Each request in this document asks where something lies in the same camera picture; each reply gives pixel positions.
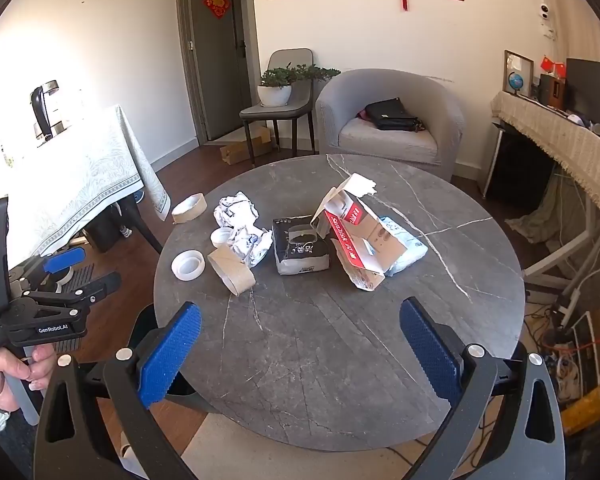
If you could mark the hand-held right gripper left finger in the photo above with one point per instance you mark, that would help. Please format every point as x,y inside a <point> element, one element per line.
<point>175,355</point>

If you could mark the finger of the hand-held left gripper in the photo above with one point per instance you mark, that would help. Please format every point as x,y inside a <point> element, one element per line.
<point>62,260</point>
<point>90,287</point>

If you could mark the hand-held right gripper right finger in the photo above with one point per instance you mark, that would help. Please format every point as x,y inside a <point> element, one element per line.
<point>430,355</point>

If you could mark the light blue plastic package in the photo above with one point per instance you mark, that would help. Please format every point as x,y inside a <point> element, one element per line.
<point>410,250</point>

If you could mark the beige tape roll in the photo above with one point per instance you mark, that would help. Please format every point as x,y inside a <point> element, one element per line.
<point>180,215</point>

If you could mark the small white tape roll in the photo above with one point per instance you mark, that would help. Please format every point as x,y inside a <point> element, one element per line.
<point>215,240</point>

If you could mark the white paper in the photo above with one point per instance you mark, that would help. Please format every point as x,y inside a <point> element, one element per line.
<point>255,250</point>
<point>235,210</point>

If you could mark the torn red-white cardboard box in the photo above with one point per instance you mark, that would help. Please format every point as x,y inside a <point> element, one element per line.
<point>360,240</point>

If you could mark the small printed box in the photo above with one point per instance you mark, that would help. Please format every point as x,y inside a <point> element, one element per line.
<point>300,260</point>

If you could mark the person's left hand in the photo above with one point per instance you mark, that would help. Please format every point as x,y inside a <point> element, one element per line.
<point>0,375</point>

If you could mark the black storage box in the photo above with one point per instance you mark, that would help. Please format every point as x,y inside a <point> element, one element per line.
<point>100,232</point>

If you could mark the table with patterned cloth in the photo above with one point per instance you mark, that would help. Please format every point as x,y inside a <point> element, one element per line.
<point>80,185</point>

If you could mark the dark table leg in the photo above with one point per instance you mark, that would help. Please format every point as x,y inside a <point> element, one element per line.
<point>147,230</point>

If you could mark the round grey marble table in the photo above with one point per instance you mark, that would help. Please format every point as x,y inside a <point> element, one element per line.
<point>305,335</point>

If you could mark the yellow bag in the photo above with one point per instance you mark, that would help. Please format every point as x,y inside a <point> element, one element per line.
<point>585,407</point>

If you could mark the white cloth heap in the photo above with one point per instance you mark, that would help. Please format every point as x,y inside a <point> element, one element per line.
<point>550,220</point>

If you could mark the brown cardboard box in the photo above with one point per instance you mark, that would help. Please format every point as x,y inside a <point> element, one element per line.
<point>237,152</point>

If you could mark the black cabinet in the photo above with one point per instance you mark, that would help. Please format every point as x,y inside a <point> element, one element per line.
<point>520,170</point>

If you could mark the grey armchair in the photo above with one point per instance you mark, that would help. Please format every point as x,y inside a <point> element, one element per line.
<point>430,110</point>

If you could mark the black bag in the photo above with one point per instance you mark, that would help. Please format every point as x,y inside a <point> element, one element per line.
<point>387,112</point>

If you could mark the grey door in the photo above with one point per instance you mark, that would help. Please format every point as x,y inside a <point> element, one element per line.
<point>220,70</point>

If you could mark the pink cloth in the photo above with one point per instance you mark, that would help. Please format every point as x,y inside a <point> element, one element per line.
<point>362,115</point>

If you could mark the side desk with fringed cloth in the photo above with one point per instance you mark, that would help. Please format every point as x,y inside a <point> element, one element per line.
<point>555,135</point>

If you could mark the potted plant in white pot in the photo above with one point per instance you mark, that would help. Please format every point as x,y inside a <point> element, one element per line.
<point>275,95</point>

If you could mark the small blue globe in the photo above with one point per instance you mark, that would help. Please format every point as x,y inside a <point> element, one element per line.
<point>515,80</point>

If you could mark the brown speaker box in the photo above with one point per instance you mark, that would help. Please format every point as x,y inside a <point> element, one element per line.
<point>552,92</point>

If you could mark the red diamond door decoration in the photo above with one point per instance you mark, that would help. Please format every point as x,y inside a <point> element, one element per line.
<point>216,4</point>

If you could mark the grey dining chair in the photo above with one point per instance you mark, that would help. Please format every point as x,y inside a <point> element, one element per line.
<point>290,60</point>

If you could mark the small red flag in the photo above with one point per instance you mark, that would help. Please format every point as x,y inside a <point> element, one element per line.
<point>547,64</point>
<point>560,69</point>

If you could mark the black monitor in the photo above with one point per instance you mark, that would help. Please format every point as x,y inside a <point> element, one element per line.
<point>590,85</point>

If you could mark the white desk frame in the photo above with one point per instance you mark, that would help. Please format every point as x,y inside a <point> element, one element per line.
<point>580,260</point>

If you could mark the wooden picture frame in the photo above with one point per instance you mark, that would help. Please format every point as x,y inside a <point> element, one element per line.
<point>525,67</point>

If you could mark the white security camera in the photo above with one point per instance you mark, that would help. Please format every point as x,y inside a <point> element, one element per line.
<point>545,12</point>

